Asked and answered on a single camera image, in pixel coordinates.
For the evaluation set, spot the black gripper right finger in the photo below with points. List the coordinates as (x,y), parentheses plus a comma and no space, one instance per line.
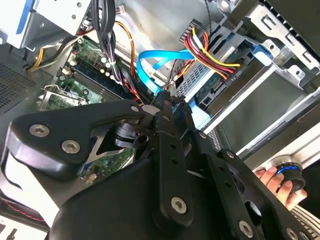
(240,190)

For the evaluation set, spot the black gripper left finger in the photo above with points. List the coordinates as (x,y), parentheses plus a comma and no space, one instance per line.
(75,125)

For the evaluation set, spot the person's hand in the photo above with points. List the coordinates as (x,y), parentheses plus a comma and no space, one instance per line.
(280,192)

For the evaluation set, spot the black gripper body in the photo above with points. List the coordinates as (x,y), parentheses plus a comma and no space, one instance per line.
(120,200)

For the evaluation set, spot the hard disk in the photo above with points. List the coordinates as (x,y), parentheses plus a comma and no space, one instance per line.
(212,85)

